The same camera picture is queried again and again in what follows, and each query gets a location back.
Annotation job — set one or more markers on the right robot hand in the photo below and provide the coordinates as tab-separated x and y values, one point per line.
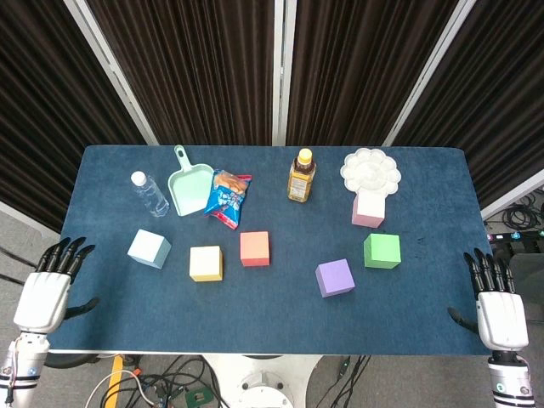
503	319

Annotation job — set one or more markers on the light blue foam cube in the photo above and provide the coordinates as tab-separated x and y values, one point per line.
146	248

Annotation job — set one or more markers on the black power strip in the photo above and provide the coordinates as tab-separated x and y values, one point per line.
514	236

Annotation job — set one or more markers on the green circuit board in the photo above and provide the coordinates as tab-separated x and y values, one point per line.
197	398

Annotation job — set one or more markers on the blue snack bag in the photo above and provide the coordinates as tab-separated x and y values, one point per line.
227	200

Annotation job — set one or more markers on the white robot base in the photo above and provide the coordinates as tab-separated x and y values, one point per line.
263	382

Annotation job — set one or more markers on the red foam cube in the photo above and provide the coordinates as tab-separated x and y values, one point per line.
255	247

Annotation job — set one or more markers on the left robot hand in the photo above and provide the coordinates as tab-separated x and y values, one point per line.
40	302

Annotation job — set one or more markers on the pink foam cube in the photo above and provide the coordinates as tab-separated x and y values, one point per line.
369	210

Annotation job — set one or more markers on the clear plastic water bottle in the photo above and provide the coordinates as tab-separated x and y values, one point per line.
151	197

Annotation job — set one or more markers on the yellow foam cube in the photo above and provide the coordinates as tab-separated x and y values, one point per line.
205	262

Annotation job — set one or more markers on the mint green dustpan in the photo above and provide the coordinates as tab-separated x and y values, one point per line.
190	191

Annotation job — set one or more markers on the white flower paint palette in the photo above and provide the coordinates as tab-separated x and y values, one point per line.
370	172

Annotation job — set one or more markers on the purple foam cube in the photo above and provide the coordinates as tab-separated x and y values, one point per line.
335	277

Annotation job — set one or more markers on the blue table mat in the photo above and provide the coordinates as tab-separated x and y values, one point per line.
272	314

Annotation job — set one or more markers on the green foam cube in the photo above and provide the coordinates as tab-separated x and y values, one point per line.
382	250

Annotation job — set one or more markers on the yellow-capped tea bottle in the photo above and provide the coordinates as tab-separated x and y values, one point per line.
301	180

